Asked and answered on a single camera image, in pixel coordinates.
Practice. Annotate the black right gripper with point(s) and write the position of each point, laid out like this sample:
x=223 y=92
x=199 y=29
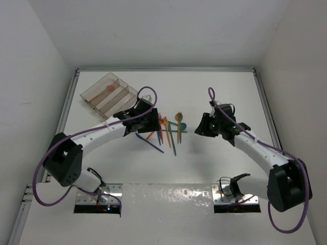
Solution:
x=202 y=129

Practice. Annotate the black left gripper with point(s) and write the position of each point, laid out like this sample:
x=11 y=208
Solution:
x=154 y=125

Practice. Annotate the dark blue plastic fork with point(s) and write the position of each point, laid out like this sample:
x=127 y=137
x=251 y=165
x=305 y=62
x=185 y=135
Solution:
x=160 y=138

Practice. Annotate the yellow-orange plastic fork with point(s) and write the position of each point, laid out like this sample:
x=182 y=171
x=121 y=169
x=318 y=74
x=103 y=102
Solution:
x=166 y=123

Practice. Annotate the yellow-orange plastic spoon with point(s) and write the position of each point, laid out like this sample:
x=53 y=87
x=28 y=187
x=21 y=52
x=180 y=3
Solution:
x=179 y=118

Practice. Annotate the teal plastic spoon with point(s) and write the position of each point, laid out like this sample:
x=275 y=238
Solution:
x=181 y=127

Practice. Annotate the orange-red plastic spoon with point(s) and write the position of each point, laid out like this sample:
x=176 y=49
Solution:
x=105 y=92

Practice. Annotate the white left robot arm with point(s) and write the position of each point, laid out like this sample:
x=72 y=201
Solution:
x=64 y=163

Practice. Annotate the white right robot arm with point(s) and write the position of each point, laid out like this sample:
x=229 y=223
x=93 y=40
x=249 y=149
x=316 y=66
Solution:
x=288 y=182

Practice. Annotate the orange-red plastic knife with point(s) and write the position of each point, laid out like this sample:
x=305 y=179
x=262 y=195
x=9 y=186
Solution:
x=160 y=124

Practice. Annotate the dark blue plastic knife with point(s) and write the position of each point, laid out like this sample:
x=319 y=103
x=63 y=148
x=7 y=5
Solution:
x=152 y=145

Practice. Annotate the clear three-compartment organizer tray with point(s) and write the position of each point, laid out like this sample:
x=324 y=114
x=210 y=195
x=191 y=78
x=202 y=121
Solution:
x=121 y=99

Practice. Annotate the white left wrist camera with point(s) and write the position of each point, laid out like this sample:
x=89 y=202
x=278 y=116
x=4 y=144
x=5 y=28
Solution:
x=147 y=98

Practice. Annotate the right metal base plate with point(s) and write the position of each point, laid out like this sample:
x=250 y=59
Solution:
x=223 y=196

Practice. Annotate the metal base plate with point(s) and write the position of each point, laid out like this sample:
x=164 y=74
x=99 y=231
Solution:
x=106 y=194
x=223 y=196

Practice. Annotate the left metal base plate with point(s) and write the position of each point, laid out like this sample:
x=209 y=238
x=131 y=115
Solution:
x=106 y=194

